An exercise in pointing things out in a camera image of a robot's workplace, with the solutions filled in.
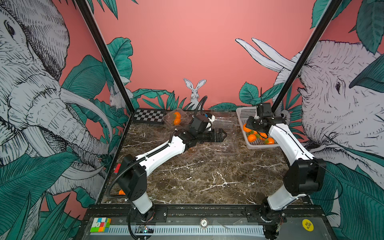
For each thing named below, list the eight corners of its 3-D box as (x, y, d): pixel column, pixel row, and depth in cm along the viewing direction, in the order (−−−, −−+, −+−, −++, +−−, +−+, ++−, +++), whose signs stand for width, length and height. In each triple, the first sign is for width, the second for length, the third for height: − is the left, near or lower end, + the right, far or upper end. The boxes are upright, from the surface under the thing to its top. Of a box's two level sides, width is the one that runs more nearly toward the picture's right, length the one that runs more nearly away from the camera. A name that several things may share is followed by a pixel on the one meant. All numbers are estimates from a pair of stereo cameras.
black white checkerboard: (132, 124, 111) (131, 122, 110) (137, 110, 120) (136, 109, 119) (163, 124, 112) (163, 122, 110) (166, 111, 121) (166, 109, 119)
